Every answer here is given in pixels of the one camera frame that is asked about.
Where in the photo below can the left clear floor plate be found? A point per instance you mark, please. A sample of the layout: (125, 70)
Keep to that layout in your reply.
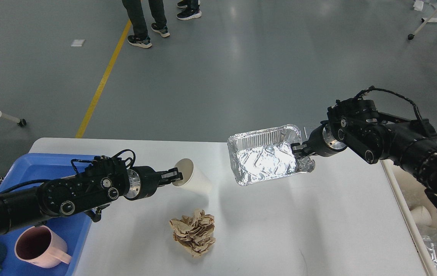
(310, 132)

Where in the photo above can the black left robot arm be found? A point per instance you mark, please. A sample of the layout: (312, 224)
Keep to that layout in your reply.
(103, 181)

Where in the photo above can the brown paper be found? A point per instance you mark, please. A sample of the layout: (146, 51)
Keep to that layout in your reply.
(194, 233)

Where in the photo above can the beige plastic bin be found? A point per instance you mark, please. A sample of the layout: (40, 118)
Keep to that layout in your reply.
(410, 194)

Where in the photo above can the person in grey trousers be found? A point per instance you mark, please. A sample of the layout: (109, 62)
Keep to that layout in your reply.
(140, 37)

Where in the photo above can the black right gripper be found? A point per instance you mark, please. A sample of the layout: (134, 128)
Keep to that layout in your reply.
(321, 142)

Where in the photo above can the aluminium foil tray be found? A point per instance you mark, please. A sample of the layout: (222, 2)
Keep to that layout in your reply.
(266, 154)

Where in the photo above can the pink mug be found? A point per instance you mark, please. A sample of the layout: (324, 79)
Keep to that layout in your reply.
(42, 247)

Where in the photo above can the white paper cup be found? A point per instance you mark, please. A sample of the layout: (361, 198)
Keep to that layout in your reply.
(421, 216)
(194, 179)

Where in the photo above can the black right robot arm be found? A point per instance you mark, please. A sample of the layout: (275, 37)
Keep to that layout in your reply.
(357, 124)

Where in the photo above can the blue plastic tray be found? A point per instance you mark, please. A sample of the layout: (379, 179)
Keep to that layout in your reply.
(73, 230)

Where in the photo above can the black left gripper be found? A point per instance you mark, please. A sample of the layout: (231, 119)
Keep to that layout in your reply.
(144, 181)

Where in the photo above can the white office chair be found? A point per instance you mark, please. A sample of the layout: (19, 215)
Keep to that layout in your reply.
(21, 122)

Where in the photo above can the white paper cup in bin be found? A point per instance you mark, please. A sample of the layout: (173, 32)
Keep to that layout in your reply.
(421, 216)

